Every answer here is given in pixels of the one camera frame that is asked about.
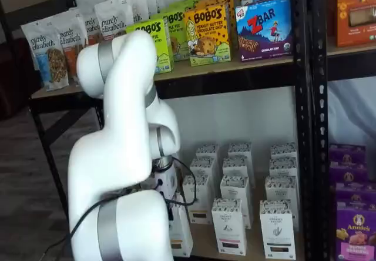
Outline dark brown furniture piece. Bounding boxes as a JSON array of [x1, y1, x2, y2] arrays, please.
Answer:
[[0, 36, 41, 121]]

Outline orange Annie's box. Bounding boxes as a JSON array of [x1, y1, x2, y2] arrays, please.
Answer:
[[336, 0, 376, 48]]

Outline black metal shelving frame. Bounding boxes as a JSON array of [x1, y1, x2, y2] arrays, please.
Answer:
[[311, 0, 376, 261], [0, 0, 313, 261]]

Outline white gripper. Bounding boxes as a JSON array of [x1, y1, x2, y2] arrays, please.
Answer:
[[152, 166, 179, 222]]

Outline white box pink strip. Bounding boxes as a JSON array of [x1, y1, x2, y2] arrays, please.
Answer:
[[221, 156, 250, 179], [219, 174, 254, 229], [210, 198, 248, 255], [227, 142, 253, 159]]

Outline blue label granola bag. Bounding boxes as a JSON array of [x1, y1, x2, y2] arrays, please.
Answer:
[[21, 16, 72, 93]]

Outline white box grey strip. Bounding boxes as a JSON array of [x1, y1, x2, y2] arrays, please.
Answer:
[[269, 143, 297, 160], [258, 199, 296, 260], [264, 175, 299, 232], [268, 156, 298, 179]]

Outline red label granola bag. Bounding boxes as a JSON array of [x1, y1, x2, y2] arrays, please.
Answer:
[[93, 0, 132, 43]]

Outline wooden shelf board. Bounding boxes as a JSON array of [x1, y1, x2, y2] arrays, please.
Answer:
[[29, 55, 296, 100], [173, 166, 306, 261], [327, 36, 376, 58]]

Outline orange label granola bag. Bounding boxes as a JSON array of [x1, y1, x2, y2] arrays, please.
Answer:
[[58, 19, 88, 81]]

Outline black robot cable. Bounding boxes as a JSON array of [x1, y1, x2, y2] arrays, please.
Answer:
[[42, 156, 198, 249]]

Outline green Bobo's apple pie box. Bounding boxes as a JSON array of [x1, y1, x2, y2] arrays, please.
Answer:
[[126, 18, 174, 75], [160, 9, 190, 62], [169, 0, 205, 18]]

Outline purple Annie's box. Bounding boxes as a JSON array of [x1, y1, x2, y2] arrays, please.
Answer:
[[335, 199, 376, 261], [328, 144, 367, 168], [334, 181, 376, 205], [328, 160, 368, 185]]

